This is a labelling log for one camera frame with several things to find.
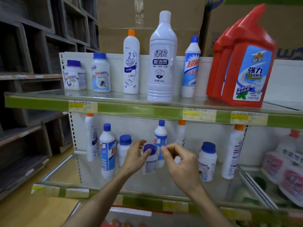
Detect white gondola shelving unit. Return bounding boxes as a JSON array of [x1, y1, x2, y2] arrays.
[[58, 52, 303, 204]]

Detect plain cardboard box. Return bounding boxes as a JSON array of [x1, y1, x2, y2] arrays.
[[96, 0, 209, 57]]

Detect green-edged glass shelf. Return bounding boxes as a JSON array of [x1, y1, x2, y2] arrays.
[[4, 88, 269, 127]]

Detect green-edged metal shelf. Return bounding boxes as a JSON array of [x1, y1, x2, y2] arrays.
[[264, 100, 303, 130], [31, 150, 277, 214], [68, 203, 213, 227]]

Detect person's left forearm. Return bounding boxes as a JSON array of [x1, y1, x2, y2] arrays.
[[61, 171, 133, 227]]

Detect cardboard box with green stripe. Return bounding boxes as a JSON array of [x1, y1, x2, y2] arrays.
[[201, 0, 303, 61]]

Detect person's right hand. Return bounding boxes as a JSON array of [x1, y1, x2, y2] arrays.
[[160, 142, 203, 197]]

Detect person's left hand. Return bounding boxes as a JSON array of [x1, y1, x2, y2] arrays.
[[119, 139, 152, 176]]

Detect white bottles with pink labels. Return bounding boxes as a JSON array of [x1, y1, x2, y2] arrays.
[[260, 129, 303, 208]]

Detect white bottles with white caps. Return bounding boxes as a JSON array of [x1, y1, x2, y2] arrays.
[[147, 10, 178, 103]]

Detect dark wooden cubby shelving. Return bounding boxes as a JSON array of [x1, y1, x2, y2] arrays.
[[0, 0, 100, 201]]

